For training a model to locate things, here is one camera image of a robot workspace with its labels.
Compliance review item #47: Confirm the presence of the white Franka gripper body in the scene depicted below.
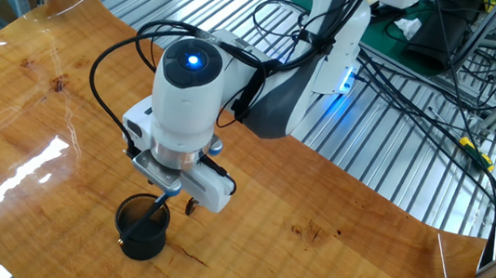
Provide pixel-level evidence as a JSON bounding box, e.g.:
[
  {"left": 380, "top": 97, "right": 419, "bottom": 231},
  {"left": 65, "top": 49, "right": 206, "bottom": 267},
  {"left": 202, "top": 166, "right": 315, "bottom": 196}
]
[{"left": 112, "top": 93, "right": 247, "bottom": 217}]

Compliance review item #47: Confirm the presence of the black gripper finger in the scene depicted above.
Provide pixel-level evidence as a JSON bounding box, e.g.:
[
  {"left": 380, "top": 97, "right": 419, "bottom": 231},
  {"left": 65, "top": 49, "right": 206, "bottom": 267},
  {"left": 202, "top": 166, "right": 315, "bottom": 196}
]
[{"left": 184, "top": 195, "right": 200, "bottom": 218}]

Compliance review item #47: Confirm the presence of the black pen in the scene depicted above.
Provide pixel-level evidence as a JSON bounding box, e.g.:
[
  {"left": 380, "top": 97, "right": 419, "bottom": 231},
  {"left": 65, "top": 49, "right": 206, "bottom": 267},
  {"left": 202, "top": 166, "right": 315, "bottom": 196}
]
[{"left": 117, "top": 189, "right": 172, "bottom": 248}]

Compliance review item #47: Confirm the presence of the black mesh pen holder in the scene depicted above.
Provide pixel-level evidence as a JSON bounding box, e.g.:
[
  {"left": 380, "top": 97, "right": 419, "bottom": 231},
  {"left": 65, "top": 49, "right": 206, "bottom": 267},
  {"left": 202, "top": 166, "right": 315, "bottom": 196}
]
[{"left": 110, "top": 189, "right": 174, "bottom": 264}]

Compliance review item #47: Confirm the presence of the glossy wood grain mat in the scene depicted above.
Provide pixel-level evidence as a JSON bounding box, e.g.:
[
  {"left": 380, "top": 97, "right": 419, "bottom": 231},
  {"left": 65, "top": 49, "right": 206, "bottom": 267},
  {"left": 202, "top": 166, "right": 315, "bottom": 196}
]
[{"left": 0, "top": 0, "right": 496, "bottom": 278}]

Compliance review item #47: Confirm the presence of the green cutting mat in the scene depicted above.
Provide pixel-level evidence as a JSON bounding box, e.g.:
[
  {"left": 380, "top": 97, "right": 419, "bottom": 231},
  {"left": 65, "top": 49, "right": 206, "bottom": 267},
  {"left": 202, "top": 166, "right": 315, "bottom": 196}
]
[{"left": 256, "top": 0, "right": 457, "bottom": 81}]

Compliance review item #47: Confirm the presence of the white crumpled tissue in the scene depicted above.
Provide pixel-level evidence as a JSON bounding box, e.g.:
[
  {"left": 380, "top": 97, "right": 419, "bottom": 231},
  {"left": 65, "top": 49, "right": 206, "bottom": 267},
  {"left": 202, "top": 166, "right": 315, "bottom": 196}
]
[{"left": 393, "top": 15, "right": 424, "bottom": 42}]

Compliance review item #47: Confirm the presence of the black fabric pouch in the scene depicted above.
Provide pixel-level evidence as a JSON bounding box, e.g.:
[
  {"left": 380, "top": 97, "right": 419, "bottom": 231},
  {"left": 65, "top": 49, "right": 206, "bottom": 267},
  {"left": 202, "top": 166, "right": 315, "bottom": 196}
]
[{"left": 399, "top": 7, "right": 476, "bottom": 77}]

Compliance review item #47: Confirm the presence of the yellow green screwdriver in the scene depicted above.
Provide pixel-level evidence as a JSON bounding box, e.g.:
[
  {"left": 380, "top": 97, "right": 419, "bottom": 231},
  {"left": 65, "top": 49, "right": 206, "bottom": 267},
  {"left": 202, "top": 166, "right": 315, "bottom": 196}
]
[{"left": 422, "top": 105, "right": 496, "bottom": 174}]

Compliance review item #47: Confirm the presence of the black velcro strap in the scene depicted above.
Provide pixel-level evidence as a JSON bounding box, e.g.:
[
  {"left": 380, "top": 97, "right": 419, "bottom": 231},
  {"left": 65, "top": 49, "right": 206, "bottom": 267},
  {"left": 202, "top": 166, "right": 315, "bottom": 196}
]
[{"left": 230, "top": 65, "right": 267, "bottom": 126}]

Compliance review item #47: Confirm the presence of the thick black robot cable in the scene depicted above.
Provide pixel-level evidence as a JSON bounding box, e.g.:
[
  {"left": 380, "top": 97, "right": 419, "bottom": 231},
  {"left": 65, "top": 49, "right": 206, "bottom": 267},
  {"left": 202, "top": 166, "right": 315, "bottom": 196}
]
[{"left": 80, "top": 0, "right": 372, "bottom": 182}]

